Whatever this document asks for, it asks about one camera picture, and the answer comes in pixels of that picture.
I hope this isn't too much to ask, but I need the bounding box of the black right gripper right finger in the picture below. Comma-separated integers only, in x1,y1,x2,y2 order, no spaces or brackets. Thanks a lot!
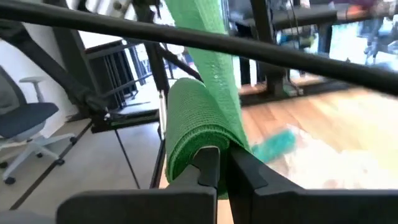
226,145,398,224

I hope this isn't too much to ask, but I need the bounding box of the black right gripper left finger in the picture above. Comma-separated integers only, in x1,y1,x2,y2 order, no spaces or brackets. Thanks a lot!
55,146,221,224

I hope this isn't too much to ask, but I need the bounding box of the clear plastic zip bag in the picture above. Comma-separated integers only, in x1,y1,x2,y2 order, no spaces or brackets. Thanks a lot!
279,130,398,190

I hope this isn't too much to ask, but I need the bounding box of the green bandage with white core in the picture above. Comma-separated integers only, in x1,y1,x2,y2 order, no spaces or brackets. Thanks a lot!
251,129,298,164

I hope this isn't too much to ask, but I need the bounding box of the green bandage strip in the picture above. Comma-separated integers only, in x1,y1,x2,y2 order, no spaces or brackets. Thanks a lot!
164,0,251,200

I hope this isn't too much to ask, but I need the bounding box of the black slatted rack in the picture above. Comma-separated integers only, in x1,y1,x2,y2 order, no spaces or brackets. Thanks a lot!
83,39,153,110

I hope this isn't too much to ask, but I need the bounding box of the silver aluminium extrusion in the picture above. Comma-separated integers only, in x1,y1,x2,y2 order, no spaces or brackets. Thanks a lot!
158,90,168,141

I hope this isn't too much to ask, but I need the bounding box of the grey office chair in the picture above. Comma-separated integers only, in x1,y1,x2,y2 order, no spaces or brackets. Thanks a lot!
0,65,78,185

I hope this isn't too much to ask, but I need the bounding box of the cluttered black workbench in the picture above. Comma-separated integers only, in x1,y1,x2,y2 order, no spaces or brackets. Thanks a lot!
250,0,398,96

